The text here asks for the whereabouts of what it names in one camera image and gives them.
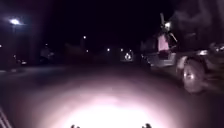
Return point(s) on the grey asphalt road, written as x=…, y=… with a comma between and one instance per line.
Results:
x=100, y=90

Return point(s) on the robot's own part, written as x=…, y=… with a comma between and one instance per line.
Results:
x=74, y=126
x=146, y=125

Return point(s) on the vehicle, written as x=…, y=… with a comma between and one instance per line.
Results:
x=193, y=63

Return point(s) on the street lamp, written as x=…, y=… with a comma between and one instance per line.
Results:
x=14, y=21

